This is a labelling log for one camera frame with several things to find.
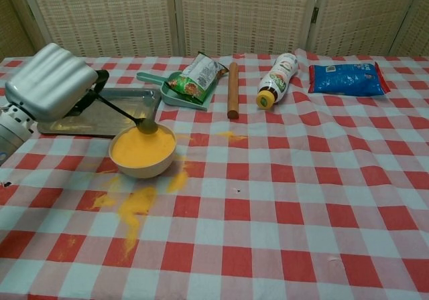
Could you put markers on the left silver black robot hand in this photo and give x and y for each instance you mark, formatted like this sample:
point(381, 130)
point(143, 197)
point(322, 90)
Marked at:
point(50, 82)

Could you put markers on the black spoon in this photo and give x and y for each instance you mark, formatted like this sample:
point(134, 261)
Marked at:
point(149, 127)

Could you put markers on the rectangular metal tray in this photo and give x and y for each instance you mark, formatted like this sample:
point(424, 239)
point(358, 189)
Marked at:
point(100, 122)

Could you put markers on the beige bowl of yellow powder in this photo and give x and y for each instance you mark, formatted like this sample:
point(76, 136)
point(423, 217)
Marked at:
point(147, 169)

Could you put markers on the green plastic scoop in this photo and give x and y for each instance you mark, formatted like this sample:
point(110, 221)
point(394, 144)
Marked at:
point(174, 97)

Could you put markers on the green snack bag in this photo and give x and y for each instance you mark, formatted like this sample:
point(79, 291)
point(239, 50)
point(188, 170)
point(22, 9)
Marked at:
point(197, 79)

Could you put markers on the spilled yellow powder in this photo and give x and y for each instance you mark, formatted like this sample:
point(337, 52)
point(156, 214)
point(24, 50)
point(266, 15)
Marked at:
point(139, 203)

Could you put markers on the wooden rolling pin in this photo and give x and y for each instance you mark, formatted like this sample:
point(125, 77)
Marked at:
point(233, 89)

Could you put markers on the woven folding screen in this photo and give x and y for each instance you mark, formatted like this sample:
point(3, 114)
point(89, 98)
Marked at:
point(241, 15)

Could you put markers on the white bottle with yellow cap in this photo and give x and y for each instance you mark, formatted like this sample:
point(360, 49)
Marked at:
point(278, 79)

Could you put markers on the red white checkered tablecloth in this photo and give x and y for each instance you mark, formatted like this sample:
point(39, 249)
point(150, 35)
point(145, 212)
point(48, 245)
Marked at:
point(268, 213)

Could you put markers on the blue snack bag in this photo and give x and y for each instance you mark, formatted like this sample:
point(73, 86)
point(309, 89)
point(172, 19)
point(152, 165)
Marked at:
point(348, 79)

